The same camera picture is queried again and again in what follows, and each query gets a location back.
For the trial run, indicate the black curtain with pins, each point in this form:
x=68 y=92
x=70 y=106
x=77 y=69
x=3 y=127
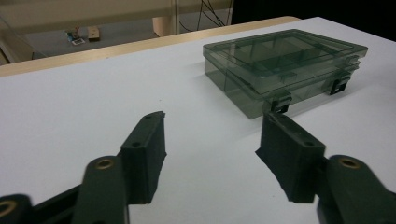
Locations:
x=311 y=12

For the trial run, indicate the small white frame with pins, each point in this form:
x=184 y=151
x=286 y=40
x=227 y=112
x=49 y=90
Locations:
x=78 y=41

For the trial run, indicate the beige wooden desk frame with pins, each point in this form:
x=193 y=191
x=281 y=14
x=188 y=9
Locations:
x=93 y=9

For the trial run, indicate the transparent green compartment box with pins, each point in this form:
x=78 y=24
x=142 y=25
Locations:
x=280 y=62

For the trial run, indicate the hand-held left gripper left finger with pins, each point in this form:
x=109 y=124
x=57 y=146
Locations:
x=143 y=161

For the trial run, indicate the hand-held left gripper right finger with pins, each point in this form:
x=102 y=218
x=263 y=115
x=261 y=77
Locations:
x=289 y=161

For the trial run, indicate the white paper sheet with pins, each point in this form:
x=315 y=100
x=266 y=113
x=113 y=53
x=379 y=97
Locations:
x=93 y=102

